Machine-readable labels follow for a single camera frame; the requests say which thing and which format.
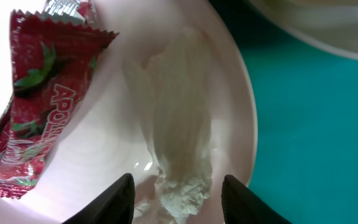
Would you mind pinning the white napkin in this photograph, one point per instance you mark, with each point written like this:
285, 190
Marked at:
171, 99

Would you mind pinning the large white plate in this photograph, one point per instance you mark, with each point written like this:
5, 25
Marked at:
104, 140

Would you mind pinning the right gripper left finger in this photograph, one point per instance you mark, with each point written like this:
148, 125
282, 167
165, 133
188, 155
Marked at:
113, 206

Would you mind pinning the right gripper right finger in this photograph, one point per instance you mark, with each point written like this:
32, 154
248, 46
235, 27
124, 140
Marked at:
241, 206

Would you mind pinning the teal serving tray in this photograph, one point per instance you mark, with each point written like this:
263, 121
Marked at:
306, 167

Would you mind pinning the grey saucer bowl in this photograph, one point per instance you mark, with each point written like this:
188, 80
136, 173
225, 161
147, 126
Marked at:
331, 26

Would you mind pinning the red snack wrapper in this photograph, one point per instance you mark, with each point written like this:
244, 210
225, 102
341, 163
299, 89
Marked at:
54, 54

